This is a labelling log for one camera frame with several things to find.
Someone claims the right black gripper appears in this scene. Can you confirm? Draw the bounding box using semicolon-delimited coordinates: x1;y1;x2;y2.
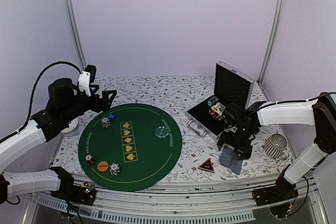
217;125;256;159

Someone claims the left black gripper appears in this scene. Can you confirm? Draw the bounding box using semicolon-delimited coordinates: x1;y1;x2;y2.
61;85;118;123

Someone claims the grey playing card deck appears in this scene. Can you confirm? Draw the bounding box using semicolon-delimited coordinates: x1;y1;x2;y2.
219;146;243;175

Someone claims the blue small blind button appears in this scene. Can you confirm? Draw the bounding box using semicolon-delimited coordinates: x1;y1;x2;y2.
107;113;116;121

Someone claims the row of poker chips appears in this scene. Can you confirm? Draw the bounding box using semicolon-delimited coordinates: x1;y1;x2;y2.
207;96;219;107

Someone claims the dark red chip stack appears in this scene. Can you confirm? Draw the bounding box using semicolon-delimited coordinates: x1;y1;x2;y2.
85;154;96;167

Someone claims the orange big blind button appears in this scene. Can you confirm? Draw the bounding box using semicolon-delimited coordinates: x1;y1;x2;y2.
97;161;109;173

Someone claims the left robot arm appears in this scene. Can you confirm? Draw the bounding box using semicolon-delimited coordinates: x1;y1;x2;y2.
1;65;117;206

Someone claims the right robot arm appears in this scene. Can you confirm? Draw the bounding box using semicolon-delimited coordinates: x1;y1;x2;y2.
217;92;335;201

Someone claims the red black triangular button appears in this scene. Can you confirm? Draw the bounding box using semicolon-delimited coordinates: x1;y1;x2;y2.
198;158;215;173

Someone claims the boxed card deck in case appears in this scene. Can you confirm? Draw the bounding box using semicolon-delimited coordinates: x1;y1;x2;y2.
211;102;226;117

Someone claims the striped ceramic mug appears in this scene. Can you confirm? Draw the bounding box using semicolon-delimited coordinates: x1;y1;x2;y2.
263;133;287;161

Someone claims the white bowl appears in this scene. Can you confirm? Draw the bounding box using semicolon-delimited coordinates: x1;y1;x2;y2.
61;118;79;136

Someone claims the aluminium poker chip case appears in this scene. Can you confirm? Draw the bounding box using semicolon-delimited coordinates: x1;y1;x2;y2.
186;61;255;140

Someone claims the round green poker mat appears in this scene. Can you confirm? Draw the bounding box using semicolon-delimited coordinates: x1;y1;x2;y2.
78;103;182;191

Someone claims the clear dealer button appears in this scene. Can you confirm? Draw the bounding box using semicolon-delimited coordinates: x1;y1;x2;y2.
154;126;169;138

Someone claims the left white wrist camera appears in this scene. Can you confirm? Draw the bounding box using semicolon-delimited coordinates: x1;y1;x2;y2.
77;65;97;97

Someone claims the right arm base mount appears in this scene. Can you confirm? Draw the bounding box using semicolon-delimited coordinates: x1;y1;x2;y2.
252;182;299;206

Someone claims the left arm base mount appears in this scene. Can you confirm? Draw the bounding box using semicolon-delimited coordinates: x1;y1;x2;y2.
50;182;97;206

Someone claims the left aluminium frame post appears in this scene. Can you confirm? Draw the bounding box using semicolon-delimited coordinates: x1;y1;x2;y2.
64;0;87;70

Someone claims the aluminium frame post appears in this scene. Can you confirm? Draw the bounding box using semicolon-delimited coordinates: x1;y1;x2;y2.
258;0;285;85
64;0;87;70

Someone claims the right aluminium frame post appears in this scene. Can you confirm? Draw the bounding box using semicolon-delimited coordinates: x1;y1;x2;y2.
258;0;285;85

